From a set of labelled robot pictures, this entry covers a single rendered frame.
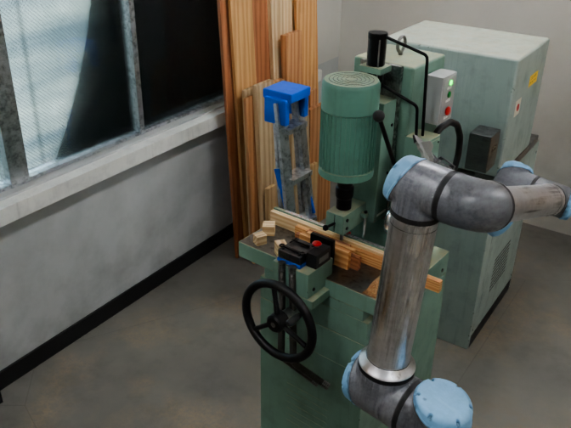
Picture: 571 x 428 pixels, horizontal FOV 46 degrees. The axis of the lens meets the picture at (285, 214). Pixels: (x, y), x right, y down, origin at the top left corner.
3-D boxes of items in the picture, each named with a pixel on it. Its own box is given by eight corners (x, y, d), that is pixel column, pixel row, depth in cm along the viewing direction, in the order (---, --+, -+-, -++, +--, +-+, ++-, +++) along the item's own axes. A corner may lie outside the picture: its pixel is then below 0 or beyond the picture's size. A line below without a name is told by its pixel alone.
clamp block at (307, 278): (271, 283, 218) (271, 259, 214) (296, 266, 228) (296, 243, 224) (308, 300, 210) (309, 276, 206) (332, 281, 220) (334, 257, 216)
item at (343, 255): (298, 250, 231) (299, 233, 228) (302, 248, 232) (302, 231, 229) (347, 270, 220) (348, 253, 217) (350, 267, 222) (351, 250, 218)
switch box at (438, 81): (421, 121, 223) (426, 74, 216) (434, 114, 230) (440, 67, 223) (438, 126, 220) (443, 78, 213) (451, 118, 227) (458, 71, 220)
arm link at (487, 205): (500, 192, 135) (587, 186, 188) (445, 171, 142) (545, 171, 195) (480, 245, 138) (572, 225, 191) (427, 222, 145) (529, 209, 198)
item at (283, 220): (269, 222, 248) (269, 211, 246) (273, 221, 249) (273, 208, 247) (415, 280, 216) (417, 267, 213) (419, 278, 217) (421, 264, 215)
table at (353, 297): (219, 267, 232) (218, 251, 229) (274, 233, 253) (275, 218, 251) (370, 337, 199) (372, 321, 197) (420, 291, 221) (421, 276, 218)
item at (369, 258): (294, 236, 240) (295, 226, 238) (297, 233, 241) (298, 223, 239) (438, 293, 209) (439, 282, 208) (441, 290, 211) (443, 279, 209)
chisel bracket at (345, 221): (325, 233, 225) (325, 211, 221) (347, 217, 234) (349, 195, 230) (343, 240, 221) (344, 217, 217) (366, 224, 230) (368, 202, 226)
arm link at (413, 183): (387, 441, 176) (439, 183, 139) (334, 406, 185) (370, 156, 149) (418, 410, 186) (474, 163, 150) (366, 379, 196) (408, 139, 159)
